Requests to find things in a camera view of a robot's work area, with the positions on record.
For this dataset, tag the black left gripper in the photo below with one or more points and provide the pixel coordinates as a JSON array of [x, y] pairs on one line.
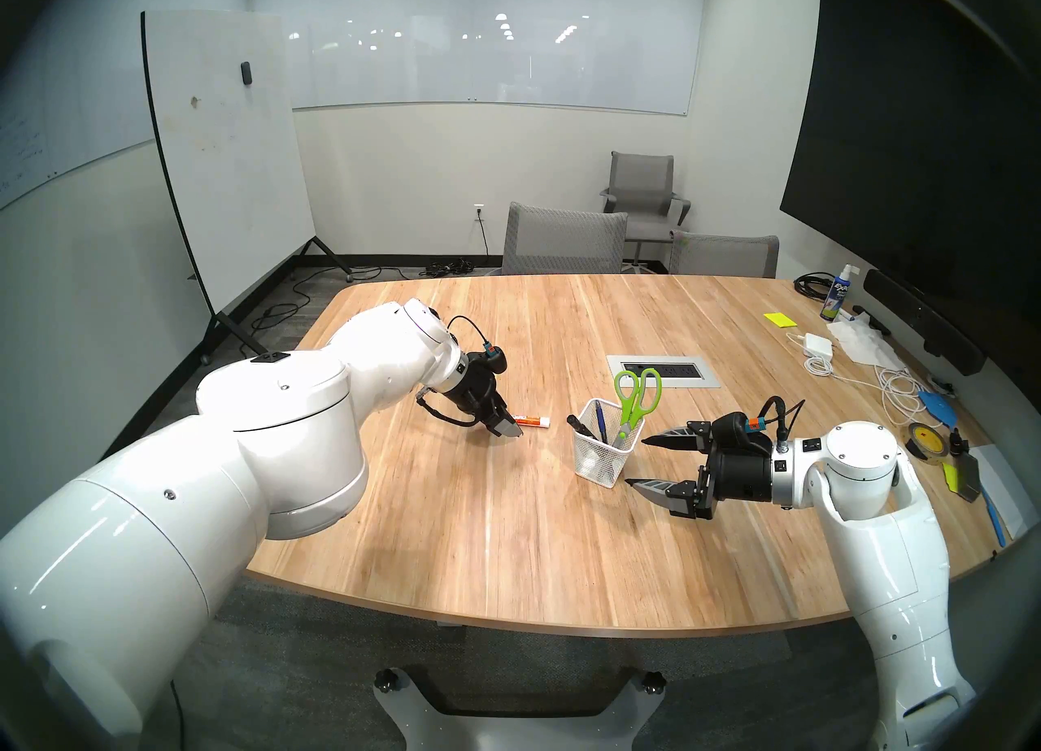
[[476, 393]]

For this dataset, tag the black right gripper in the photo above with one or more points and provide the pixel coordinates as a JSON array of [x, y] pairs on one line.
[[740, 481]]

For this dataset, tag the orange white Expo marker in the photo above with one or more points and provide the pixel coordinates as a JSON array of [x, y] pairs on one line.
[[535, 420]]

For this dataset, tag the black permanent marker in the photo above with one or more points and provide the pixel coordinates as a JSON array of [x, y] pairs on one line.
[[579, 424]]

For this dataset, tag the white mesh pen holder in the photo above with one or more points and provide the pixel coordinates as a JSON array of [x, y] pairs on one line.
[[602, 465]]

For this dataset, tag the blue ballpoint pen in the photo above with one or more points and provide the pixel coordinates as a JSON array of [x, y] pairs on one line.
[[600, 420]]

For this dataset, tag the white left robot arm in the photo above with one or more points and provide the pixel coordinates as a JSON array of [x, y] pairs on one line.
[[203, 473]]

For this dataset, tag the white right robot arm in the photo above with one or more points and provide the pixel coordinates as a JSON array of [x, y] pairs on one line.
[[886, 554]]

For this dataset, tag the grey table outlet panel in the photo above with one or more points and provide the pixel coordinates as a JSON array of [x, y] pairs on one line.
[[691, 370]]

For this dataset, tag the yellow sticky note pad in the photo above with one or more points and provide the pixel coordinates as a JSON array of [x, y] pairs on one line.
[[780, 319]]

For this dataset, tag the white power adapter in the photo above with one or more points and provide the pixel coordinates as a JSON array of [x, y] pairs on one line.
[[817, 345]]

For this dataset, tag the grey mesh office chair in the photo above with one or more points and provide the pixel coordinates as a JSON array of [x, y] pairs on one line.
[[561, 241], [724, 257]]

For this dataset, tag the crumpled white tissue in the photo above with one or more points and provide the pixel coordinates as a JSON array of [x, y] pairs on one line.
[[862, 343]]

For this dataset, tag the Expo cleaner spray bottle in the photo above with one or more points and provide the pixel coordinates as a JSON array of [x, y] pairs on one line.
[[835, 302]]

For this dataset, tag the yellow black tape roll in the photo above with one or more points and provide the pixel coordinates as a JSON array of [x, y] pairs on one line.
[[927, 439]]

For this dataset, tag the blue flat object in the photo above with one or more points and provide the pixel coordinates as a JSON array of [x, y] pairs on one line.
[[939, 408]]

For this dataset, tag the small yellow note piece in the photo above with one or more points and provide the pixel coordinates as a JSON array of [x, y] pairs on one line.
[[949, 474]]

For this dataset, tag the small black clip object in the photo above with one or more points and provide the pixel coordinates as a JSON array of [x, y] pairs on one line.
[[957, 444]]

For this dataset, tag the black video sound bar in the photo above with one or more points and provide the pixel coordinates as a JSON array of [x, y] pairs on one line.
[[919, 318]]

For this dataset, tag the grey office chair with armrests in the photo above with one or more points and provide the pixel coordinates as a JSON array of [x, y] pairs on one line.
[[642, 180]]

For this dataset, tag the dark grey small box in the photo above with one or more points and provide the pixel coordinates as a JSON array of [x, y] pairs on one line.
[[968, 478]]

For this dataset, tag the rolling whiteboard on stand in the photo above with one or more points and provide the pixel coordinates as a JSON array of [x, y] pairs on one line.
[[228, 156]]

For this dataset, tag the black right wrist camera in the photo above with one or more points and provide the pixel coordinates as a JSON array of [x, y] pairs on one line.
[[736, 431]]

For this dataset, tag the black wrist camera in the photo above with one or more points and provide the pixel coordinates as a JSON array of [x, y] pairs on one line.
[[736, 431], [494, 361]]

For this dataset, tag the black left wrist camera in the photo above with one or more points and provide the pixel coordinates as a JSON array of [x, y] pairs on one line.
[[494, 361]]

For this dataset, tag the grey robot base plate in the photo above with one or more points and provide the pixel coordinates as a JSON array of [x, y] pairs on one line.
[[520, 733]]

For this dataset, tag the large wall glass board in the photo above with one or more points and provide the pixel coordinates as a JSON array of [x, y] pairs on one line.
[[488, 66]]

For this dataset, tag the large black wall screen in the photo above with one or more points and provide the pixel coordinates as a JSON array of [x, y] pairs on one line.
[[911, 148]]

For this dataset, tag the side wall glass board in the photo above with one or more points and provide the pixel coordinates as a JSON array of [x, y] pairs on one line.
[[49, 139]]

